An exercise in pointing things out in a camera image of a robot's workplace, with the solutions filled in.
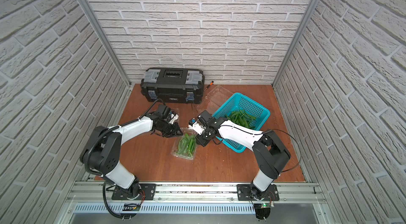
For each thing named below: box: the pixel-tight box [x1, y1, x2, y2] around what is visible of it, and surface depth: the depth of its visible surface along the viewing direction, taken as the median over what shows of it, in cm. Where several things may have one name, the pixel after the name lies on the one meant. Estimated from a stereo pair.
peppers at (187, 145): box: [177, 133, 197, 157], surface depth 88 cm
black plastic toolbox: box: [140, 67, 206, 105], surface depth 101 cm
